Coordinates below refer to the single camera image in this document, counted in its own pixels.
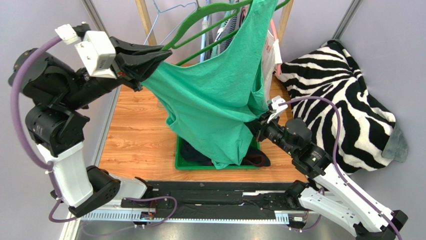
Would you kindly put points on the navy tank top maroon trim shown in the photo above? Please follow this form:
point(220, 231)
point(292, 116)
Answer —
point(254, 157)

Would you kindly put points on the green tank top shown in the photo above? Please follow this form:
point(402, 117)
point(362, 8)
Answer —
point(209, 103)

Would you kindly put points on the blue white striped tank top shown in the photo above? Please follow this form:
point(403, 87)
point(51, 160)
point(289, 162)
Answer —
point(226, 28)

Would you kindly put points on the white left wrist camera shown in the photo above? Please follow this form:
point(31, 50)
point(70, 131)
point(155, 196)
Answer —
point(93, 47)

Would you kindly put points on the pink plastic hanger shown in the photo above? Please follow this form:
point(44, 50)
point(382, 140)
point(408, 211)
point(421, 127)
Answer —
point(274, 33)

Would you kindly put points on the green plastic tray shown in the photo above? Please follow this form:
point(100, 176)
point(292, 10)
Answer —
point(183, 165)

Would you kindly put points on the wooden clothes rack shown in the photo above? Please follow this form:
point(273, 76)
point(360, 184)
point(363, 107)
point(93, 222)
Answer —
point(146, 23)

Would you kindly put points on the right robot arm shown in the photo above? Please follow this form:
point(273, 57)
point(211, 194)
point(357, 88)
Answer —
point(356, 211)

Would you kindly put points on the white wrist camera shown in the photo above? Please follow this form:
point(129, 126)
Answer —
point(93, 47)
point(277, 106)

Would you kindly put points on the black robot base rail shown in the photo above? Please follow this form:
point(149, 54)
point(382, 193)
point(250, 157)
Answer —
point(210, 202)

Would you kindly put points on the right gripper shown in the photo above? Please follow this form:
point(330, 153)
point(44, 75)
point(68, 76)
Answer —
point(260, 127)

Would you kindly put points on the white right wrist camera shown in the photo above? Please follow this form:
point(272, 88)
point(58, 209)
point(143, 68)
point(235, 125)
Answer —
point(277, 106)

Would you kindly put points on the light blue plastic hanger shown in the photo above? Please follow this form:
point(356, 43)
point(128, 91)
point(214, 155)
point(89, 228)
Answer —
point(204, 39)

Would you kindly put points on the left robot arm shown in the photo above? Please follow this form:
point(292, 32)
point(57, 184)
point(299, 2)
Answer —
point(50, 84)

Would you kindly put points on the zebra print blanket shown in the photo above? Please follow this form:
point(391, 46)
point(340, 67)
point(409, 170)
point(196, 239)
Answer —
point(346, 120)

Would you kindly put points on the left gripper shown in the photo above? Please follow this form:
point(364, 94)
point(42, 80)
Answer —
point(136, 62)

